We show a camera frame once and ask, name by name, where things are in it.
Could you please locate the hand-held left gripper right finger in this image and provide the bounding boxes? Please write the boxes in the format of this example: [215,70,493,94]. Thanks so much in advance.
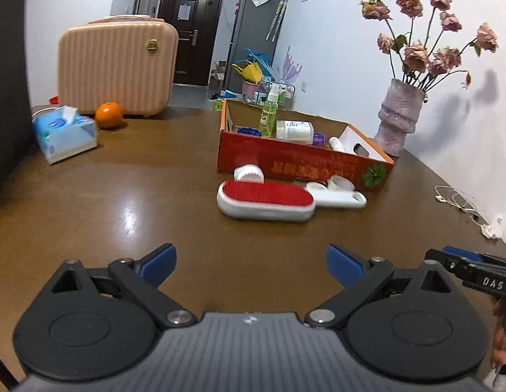
[304,244,468,330]

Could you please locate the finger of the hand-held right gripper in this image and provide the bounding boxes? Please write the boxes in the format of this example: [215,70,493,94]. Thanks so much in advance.
[425,249,463,272]
[443,246,485,262]

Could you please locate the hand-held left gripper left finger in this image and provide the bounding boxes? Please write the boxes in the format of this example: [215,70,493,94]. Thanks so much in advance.
[34,243,198,329]

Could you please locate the red cardboard box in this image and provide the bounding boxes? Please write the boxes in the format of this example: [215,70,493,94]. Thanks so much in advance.
[216,99,396,193]

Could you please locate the clear cotton swab container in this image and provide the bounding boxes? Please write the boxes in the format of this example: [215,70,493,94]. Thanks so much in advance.
[275,120,315,145]

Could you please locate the green spray bottle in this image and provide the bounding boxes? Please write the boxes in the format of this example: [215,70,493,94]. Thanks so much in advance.
[259,82,283,139]

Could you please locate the person's right hand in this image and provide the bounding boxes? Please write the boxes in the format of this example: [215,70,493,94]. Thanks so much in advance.
[491,297,506,375]

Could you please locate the white tape roll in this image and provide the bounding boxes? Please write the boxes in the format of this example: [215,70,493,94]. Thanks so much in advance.
[327,175,356,192]

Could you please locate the red lint brush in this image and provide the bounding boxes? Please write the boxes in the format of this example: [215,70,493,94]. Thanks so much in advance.
[217,180,316,223]

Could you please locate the white round cap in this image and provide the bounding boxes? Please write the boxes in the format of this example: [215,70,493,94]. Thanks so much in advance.
[233,164,265,183]

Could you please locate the white box with oval hole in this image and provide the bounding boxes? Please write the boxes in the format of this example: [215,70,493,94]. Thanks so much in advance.
[338,126,390,160]

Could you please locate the pink ceramic vase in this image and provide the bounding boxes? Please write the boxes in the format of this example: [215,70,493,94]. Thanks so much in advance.
[373,77,427,158]

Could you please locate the blue tissue box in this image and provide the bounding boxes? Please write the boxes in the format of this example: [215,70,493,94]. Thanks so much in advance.
[31,105,98,165]

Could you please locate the orange fruit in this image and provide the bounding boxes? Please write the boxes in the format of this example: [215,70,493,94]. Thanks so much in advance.
[94,102,124,130]

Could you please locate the small storage rack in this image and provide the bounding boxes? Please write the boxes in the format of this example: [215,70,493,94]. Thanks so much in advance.
[259,77,297,110]

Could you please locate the pink bucket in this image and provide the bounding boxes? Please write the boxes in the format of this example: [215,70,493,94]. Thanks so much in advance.
[242,79,262,99]

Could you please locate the cardboard carton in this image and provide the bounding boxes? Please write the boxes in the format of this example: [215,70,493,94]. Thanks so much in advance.
[211,61,230,87]

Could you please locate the bunch of dried roses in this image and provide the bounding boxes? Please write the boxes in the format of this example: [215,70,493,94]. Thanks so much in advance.
[359,0,499,92]

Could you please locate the pink ribbed suitcase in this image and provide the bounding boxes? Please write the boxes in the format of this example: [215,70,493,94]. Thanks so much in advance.
[58,14,179,117]

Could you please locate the yellow bag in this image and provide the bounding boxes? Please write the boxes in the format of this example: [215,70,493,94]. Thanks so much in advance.
[232,62,264,85]

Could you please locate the dark brown entrance door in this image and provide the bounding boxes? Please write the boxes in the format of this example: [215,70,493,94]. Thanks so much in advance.
[159,0,226,88]

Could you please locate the blue folded item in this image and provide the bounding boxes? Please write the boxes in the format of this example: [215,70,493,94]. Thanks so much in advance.
[243,48,274,68]

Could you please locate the grey refrigerator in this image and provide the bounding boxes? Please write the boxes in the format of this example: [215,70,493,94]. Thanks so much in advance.
[224,0,292,103]

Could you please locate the hanging white umbrella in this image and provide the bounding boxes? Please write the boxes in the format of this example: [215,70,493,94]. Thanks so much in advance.
[266,0,289,42]

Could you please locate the white wired earphones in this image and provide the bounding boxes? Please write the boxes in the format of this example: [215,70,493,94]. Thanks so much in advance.
[435,185,493,229]

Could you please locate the white plastic handle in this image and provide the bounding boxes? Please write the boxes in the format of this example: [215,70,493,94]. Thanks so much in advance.
[305,182,367,210]

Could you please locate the purple wall decal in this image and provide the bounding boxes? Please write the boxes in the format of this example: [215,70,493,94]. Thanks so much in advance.
[282,46,304,85]

